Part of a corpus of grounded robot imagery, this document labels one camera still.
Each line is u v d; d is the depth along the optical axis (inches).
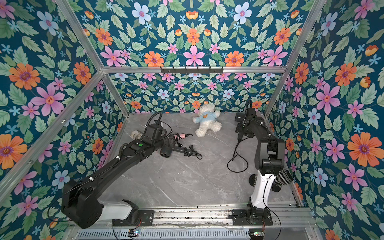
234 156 36.6
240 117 46.5
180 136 39.9
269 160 21.1
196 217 29.5
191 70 36.4
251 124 28.5
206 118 42.0
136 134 40.8
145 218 28.9
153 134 24.2
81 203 15.6
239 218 28.8
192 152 36.7
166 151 36.6
